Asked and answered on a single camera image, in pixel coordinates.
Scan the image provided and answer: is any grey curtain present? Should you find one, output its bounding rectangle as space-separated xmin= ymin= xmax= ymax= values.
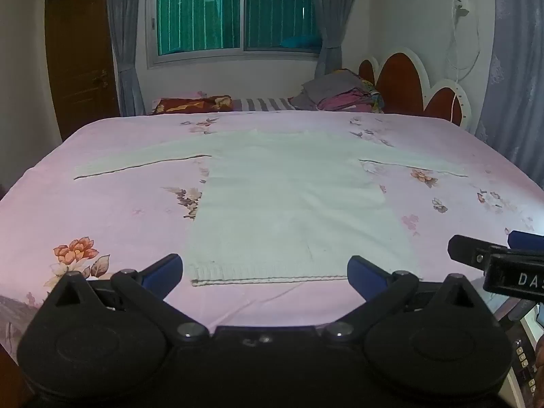
xmin=105 ymin=0 xmax=148 ymax=117
xmin=313 ymin=0 xmax=354 ymax=81

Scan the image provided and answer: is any pink floral bed sheet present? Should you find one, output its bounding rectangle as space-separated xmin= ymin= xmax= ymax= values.
xmin=0 ymin=110 xmax=544 ymax=351

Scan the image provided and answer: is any red and white headboard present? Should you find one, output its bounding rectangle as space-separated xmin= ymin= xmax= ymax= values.
xmin=357 ymin=46 xmax=473 ymax=131

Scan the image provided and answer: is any white charger cable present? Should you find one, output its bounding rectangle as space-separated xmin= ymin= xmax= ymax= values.
xmin=444 ymin=7 xmax=482 ymax=125

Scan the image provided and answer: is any brown wooden door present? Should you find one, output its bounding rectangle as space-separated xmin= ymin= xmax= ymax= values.
xmin=44 ymin=0 xmax=122 ymax=142

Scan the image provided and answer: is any red floral pillow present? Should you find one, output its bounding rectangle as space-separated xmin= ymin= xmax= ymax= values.
xmin=152 ymin=95 xmax=234 ymax=115

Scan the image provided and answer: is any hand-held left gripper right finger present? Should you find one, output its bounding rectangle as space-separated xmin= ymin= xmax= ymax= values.
xmin=322 ymin=255 xmax=483 ymax=344

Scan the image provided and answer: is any pile of folded clothes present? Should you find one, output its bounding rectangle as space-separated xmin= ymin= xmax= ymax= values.
xmin=289 ymin=69 xmax=386 ymax=114

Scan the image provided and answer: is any white appliance with buttons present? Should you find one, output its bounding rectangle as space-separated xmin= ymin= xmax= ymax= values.
xmin=493 ymin=294 xmax=544 ymax=408

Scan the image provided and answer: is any sliding glass window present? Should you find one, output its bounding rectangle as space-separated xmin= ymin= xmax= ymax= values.
xmin=146 ymin=0 xmax=324 ymax=67

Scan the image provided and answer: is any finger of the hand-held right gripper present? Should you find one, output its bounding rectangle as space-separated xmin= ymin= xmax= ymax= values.
xmin=448 ymin=234 xmax=494 ymax=271
xmin=507 ymin=230 xmax=544 ymax=251

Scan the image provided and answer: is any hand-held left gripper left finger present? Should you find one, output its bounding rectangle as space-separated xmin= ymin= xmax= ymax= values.
xmin=50 ymin=253 xmax=210 ymax=344

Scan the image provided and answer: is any white knit sweater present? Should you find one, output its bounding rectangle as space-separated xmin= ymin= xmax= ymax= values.
xmin=73 ymin=130 xmax=470 ymax=287

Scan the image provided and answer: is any grey striped pillow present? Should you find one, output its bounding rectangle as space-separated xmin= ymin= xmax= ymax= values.
xmin=232 ymin=97 xmax=296 ymax=112

